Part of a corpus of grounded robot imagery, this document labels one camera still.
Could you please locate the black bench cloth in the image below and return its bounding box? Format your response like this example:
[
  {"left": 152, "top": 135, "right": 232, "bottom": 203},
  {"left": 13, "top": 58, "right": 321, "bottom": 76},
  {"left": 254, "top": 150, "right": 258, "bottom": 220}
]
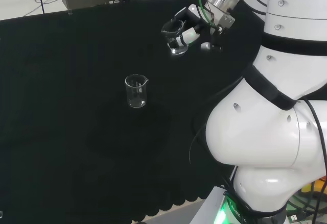
[{"left": 0, "top": 0, "right": 264, "bottom": 224}]

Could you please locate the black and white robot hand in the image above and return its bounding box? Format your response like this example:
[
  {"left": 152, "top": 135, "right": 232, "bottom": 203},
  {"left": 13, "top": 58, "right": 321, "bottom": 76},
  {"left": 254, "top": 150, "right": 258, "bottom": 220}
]
[{"left": 174, "top": 4, "right": 223, "bottom": 53}]

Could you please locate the green cable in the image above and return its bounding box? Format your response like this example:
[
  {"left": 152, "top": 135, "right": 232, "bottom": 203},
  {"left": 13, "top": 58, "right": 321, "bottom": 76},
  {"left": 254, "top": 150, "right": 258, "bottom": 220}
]
[{"left": 195, "top": 0, "right": 218, "bottom": 29}]

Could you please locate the tall clear glass beaker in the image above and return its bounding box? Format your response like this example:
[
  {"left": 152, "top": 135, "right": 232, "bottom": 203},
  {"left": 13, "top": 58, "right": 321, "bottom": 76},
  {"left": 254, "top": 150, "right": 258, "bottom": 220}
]
[{"left": 124, "top": 74, "right": 149, "bottom": 109}]

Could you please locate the yellow stop button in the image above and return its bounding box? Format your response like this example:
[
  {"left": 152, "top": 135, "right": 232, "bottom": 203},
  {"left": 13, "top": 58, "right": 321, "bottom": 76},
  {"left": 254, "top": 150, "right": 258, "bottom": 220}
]
[{"left": 301, "top": 176, "right": 327, "bottom": 193}]

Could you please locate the small clear glass beaker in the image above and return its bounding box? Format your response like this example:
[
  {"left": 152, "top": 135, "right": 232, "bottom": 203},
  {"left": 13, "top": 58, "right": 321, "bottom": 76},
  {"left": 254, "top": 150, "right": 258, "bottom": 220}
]
[{"left": 160, "top": 19, "right": 190, "bottom": 56}]

